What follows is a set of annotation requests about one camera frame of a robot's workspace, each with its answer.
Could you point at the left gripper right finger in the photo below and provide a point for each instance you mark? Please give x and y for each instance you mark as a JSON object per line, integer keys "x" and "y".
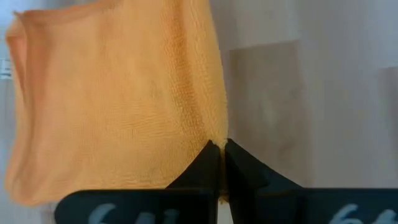
{"x": 264, "y": 202}

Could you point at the orange microfiber towel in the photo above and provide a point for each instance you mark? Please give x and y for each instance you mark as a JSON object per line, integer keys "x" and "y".
{"x": 109, "y": 93}

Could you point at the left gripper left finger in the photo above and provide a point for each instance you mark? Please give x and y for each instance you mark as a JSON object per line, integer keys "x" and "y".
{"x": 186, "y": 202}

